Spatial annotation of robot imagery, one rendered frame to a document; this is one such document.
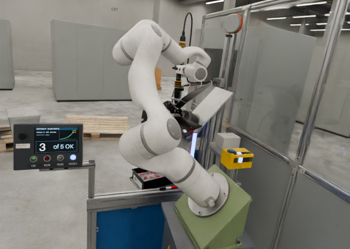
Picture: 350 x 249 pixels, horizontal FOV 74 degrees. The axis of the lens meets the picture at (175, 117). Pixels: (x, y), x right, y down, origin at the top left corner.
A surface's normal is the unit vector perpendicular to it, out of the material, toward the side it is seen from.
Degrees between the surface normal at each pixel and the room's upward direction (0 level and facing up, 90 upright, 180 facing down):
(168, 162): 46
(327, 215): 90
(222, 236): 90
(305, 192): 90
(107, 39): 90
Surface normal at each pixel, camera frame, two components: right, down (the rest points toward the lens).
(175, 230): 0.11, -0.96
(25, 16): 0.51, 0.29
